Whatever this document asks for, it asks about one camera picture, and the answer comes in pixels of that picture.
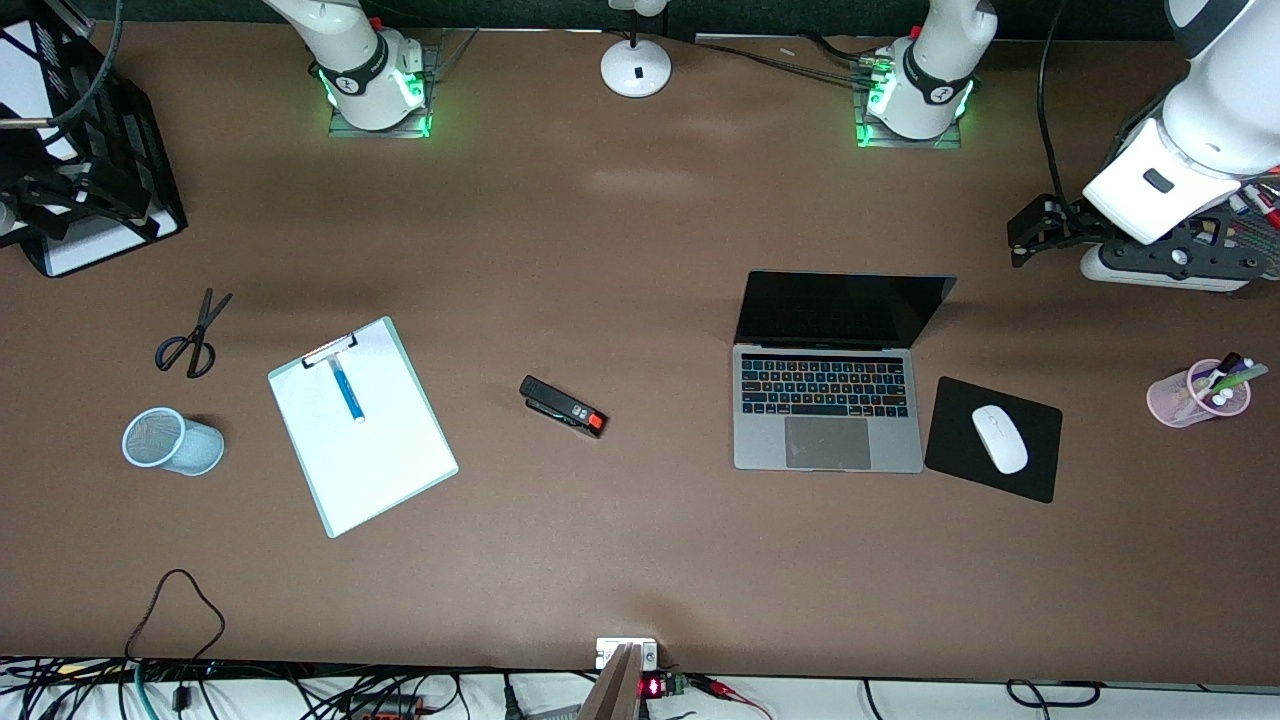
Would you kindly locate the black scissors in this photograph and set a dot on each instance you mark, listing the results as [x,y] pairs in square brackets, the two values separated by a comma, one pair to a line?
[198,340]

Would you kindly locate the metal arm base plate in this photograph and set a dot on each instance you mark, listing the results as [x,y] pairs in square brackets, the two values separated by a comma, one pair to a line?
[870,140]
[345,128]

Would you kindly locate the pink translucent pen cup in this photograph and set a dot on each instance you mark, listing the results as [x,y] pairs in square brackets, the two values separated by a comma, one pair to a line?
[1170,400]

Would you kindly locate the blue marker white cap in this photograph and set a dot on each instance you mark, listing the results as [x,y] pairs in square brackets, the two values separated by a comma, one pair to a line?
[346,390]

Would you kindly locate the black mouse pad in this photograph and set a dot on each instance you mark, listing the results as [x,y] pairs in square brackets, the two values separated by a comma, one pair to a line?
[960,450]

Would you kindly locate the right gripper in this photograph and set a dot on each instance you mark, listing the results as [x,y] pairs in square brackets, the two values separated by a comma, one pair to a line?
[28,192]

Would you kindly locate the red marker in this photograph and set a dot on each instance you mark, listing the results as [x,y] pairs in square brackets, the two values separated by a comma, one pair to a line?
[1266,208]

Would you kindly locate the black stapler red tip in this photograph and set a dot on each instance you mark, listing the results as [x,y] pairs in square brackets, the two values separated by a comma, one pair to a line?
[560,405]

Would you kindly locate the white round lamp base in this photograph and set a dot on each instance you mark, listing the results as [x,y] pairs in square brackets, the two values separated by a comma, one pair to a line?
[636,68]

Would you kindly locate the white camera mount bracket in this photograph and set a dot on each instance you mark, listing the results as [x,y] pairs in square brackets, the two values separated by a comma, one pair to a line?
[610,652]

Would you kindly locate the silver laptop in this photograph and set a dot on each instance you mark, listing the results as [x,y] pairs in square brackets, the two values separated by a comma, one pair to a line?
[830,400]

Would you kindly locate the black stacked paper tray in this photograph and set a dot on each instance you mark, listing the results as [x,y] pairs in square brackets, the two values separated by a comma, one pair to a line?
[130,150]

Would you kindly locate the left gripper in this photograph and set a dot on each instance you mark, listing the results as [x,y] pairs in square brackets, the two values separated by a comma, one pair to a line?
[1066,221]

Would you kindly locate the black marker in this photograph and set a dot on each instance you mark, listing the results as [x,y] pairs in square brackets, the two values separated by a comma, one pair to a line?
[1226,366]

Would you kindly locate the green purple pen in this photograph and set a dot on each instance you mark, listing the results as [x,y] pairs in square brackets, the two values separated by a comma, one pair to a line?
[1245,374]

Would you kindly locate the white clipboard green edge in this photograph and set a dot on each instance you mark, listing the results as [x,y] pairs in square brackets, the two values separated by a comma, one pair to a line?
[370,460]

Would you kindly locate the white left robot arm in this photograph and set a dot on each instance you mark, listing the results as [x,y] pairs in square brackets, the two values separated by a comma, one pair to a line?
[1215,120]

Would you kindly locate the white computer mouse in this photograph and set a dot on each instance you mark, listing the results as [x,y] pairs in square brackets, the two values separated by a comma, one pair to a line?
[1000,438]

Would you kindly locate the circuit board red display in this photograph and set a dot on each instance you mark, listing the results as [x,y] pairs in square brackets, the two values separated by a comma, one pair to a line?
[662,686]

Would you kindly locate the grey camera mount beam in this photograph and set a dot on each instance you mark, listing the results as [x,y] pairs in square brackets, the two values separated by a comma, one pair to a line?
[612,690]

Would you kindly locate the light blue mesh cup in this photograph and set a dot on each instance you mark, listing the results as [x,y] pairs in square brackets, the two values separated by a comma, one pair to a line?
[185,445]

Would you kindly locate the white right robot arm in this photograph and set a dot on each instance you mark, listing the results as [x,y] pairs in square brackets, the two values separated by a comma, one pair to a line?
[360,60]

